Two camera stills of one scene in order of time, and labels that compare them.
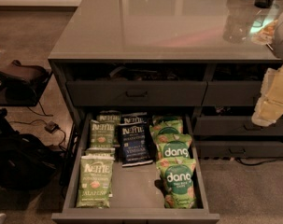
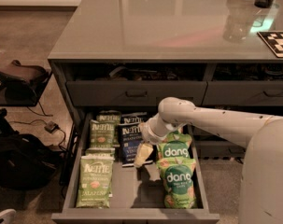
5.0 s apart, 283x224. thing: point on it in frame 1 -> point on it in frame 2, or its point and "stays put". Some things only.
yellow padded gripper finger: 267,112 -> 143,152
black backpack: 19,161 stays put
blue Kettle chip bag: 136,146 stays put
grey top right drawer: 232,93 stays put
